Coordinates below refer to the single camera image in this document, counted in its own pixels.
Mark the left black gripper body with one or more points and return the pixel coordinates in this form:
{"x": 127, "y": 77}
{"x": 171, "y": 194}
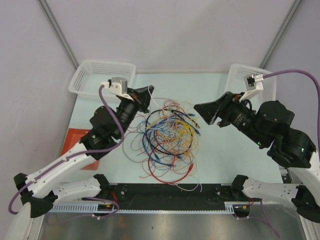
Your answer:
{"x": 128, "y": 110}

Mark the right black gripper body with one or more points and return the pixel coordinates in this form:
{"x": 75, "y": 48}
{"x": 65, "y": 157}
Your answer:
{"x": 234, "y": 114}

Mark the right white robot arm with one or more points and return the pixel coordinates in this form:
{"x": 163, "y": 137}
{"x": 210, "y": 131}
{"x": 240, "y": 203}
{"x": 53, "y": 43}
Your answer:
{"x": 270, "y": 128}

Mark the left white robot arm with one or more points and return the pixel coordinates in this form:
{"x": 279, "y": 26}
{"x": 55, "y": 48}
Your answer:
{"x": 39, "y": 192}

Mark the right white mesh basket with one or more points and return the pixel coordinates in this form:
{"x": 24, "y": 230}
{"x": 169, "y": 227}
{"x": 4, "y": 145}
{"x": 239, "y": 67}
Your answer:
{"x": 237, "y": 83}

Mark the white mesh basket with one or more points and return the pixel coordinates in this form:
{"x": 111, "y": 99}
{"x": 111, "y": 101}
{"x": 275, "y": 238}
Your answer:
{"x": 91, "y": 73}
{"x": 237, "y": 83}

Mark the left white mesh basket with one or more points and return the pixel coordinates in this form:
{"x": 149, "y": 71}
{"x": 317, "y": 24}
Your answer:
{"x": 91, "y": 73}

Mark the orange plastic bin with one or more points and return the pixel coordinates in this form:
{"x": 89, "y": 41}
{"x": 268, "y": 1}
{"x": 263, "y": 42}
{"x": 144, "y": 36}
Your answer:
{"x": 72, "y": 137}

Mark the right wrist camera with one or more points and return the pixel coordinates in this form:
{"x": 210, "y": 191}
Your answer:
{"x": 253, "y": 83}

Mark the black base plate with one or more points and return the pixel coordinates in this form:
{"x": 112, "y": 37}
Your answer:
{"x": 165, "y": 197}

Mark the aluminium frame post right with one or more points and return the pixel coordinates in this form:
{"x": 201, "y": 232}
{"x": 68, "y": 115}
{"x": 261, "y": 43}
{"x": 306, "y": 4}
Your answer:
{"x": 284, "y": 26}

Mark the aluminium frame post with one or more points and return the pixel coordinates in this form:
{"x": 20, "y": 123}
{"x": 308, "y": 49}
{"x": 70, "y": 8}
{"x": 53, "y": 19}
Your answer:
{"x": 284, "y": 26}
{"x": 57, "y": 30}

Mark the aluminium frame post left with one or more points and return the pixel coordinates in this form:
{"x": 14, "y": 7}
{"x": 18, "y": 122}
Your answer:
{"x": 57, "y": 30}

